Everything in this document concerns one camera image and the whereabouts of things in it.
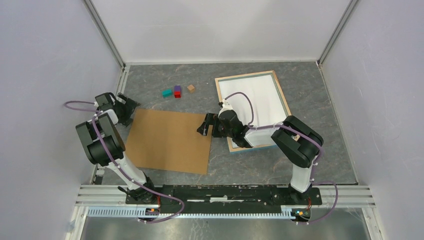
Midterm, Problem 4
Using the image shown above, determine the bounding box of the wooden picture frame teal edge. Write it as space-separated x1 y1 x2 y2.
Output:
214 70 293 153

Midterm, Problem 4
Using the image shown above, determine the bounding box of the brown cardboard backing board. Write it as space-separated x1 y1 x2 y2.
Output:
125 108 212 175

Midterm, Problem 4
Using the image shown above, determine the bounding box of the colourful balloon photo print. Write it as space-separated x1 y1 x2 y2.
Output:
215 71 291 152

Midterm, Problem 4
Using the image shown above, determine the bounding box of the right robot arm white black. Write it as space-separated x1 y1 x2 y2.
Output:
196 109 324 204

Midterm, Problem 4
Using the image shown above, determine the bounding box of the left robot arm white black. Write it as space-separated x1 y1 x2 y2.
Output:
75 92 157 204

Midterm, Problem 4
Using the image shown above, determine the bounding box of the teal wooden block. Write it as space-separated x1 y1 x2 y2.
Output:
162 89 173 98

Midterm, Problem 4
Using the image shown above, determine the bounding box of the natural wooden cube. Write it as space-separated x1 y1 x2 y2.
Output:
187 84 196 93

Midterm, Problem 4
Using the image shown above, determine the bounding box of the red wooden block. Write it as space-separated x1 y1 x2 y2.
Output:
173 91 182 99

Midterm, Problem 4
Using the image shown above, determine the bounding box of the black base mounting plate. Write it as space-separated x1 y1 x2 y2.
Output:
118 185 323 214

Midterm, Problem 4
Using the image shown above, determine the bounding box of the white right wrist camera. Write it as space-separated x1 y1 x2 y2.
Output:
218 99 233 115

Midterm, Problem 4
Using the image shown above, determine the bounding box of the aluminium rail base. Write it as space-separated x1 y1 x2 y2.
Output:
75 185 376 220

